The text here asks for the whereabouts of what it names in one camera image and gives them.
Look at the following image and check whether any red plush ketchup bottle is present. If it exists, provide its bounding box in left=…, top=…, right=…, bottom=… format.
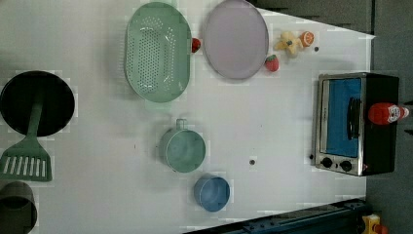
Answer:
left=368, top=102, right=410, bottom=126

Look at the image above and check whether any black toaster oven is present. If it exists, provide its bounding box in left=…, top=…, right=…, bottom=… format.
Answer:
left=314, top=72, right=399, bottom=176

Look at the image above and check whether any plush strawberry behind colander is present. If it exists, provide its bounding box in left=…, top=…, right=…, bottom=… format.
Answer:
left=192, top=38, right=201, bottom=53

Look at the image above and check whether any blue cup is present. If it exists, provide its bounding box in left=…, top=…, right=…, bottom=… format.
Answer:
left=193, top=175, right=231, bottom=213

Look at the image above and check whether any lilac round plate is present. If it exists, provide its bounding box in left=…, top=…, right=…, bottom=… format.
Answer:
left=203, top=0, right=269, bottom=79

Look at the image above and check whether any plush strawberry by plate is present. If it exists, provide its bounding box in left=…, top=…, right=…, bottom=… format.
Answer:
left=265, top=55, right=280, bottom=72

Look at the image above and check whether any green oval colander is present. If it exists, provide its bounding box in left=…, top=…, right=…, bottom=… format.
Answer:
left=124, top=2, right=192, bottom=112

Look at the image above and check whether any yellow plush banana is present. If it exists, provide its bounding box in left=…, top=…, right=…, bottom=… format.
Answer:
left=274, top=31, right=303, bottom=58

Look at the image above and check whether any plush orange slice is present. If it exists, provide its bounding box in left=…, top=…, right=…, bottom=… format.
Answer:
left=300, top=31, right=315, bottom=47

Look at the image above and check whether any green slotted spatula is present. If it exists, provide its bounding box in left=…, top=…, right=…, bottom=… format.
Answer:
left=0, top=97, right=53, bottom=182

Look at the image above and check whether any black frying pan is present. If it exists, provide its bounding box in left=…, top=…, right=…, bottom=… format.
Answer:
left=1, top=70, right=75, bottom=137

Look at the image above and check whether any dark grey cylinder container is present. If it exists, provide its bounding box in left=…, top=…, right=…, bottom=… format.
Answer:
left=0, top=181, right=37, bottom=234

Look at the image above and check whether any green cup with handle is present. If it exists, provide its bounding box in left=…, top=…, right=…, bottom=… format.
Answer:
left=159, top=118, right=206, bottom=174

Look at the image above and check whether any blue metal frame rail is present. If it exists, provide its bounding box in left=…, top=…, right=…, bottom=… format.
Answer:
left=185, top=199, right=372, bottom=234

